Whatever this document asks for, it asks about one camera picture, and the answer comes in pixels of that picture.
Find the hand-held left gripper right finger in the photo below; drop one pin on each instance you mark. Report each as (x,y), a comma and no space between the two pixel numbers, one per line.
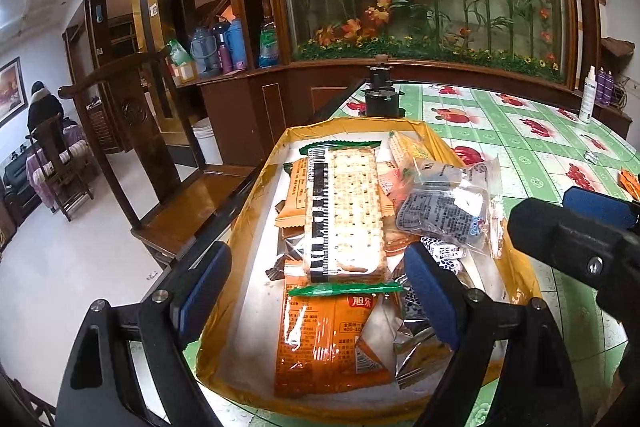
(432,297)

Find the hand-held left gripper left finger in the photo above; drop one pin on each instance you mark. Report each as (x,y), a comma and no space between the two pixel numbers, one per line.
(205,292)

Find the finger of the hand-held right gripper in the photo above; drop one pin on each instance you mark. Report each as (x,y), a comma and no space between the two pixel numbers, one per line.
(600,206)
(565,237)

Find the silver foil snack packet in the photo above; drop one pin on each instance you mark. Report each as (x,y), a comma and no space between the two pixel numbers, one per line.
(415,347)

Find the yellow cardboard box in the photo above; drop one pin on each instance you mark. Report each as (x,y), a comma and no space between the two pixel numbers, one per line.
(247,237)

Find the dark clear snack packet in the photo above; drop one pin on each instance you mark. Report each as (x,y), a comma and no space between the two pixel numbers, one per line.
(440,207)

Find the brownish foil snack packet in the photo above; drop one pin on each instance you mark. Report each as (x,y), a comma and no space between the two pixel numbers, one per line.
(287,252)

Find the clear green-ended cracker packet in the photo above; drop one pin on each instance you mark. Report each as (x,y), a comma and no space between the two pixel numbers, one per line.
(350,207)

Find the orange clear snack packet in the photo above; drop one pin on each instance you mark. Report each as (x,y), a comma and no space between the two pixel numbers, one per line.
(320,347)

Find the orange black-striped snack packet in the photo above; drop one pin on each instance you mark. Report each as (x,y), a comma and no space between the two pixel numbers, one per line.
(295,192)

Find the small orange snack packet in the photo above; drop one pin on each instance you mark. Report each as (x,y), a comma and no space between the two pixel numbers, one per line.
(631,184)

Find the white spray bottle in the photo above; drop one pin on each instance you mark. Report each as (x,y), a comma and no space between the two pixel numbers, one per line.
(587,102)

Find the purple bottle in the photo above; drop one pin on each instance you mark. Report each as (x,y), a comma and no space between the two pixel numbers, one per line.
(610,91)
(602,89)

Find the orange cracker packet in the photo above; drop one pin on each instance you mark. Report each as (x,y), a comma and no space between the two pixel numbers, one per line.
(390,189)

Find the white bucket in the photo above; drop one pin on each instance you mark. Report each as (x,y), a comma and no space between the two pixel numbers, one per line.
(207,142)

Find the dark wood ornament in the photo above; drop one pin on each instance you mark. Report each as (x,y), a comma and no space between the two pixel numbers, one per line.
(617,47)

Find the slim wooden chair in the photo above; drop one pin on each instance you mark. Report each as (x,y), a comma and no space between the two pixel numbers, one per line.
(60,177)

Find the dark wooden chair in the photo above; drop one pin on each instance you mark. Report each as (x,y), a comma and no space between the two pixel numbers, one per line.
(125,117)

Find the purple cloth covered table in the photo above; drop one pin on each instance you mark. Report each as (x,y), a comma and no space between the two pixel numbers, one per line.
(75,147)

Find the black cylindrical container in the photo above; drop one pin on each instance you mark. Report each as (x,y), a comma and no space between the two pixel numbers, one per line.
(382,104)
(381,74)

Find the black sofa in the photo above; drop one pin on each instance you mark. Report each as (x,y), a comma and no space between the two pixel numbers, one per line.
(17,187)

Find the small tan box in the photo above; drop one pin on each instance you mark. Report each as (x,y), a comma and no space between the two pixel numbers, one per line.
(186,72)

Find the purple flask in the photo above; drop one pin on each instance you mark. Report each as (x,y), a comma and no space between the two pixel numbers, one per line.
(225,61)

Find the grey blue kettle jug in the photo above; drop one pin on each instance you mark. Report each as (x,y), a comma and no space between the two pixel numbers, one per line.
(204,54)

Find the green bag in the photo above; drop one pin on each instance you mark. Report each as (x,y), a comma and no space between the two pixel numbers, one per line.
(179,53)

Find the blue thermos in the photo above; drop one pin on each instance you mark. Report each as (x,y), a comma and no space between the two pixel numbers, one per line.
(236,44)

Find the green blue bottle pack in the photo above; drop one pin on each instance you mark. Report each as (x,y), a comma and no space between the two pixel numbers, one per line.
(268,47)

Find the golden square pillar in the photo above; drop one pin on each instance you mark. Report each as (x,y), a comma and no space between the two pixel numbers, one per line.
(155,7)

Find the framed wall picture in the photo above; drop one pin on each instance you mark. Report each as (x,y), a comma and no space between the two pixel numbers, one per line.
(12,92)

